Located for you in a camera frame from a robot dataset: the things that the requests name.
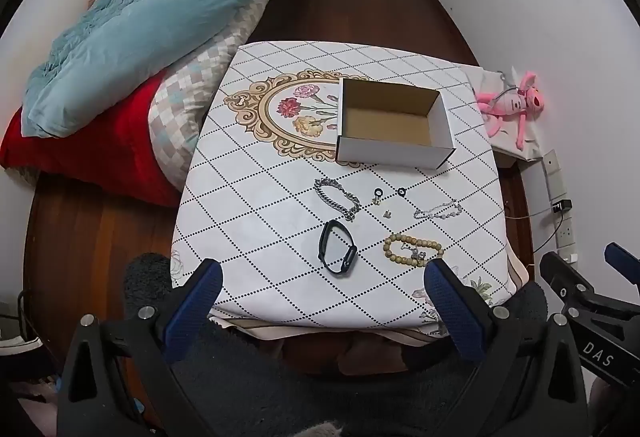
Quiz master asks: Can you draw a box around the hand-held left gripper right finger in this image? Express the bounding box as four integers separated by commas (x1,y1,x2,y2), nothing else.
423,258,591,437

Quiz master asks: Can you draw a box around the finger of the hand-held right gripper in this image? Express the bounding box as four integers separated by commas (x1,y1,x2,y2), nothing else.
604,242,640,279
539,251,596,313

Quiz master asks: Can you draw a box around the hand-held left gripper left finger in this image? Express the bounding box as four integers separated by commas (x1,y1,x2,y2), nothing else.
56,258,224,437

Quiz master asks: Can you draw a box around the silver charm chain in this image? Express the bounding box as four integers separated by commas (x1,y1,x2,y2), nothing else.
400,244,431,268

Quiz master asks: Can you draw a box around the wooden bead bracelet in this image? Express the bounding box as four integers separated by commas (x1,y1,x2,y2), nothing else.
383,234,445,268

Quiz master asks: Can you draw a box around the thin silver bracelet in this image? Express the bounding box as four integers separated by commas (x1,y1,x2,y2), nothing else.
413,199,464,220

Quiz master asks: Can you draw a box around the black smart band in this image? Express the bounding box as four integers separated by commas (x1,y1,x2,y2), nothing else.
318,219,359,276

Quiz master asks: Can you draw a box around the silver chain bracelet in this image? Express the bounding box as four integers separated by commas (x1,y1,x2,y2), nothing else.
314,177,362,223

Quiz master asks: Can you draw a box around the white cardboard box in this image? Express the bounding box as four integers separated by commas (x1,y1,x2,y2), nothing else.
335,77,456,169

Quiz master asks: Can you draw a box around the person's dark fleece clothing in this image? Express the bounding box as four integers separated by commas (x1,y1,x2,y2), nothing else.
122,253,551,437

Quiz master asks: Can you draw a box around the diamond patterned tablecloth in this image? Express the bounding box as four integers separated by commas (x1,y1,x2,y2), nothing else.
170,41,516,335

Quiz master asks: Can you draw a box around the pink plush toy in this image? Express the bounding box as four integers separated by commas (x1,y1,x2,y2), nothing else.
475,71,545,152

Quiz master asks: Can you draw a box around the red blanket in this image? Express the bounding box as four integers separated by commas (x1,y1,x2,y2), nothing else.
0,69,183,208

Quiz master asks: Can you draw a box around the light blue quilt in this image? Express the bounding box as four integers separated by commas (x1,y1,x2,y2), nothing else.
21,0,323,138

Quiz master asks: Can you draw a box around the white cable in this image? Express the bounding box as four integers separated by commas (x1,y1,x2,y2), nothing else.
505,209,556,220

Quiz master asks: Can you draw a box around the grey strap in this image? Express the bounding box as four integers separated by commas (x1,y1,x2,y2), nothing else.
492,72,526,105

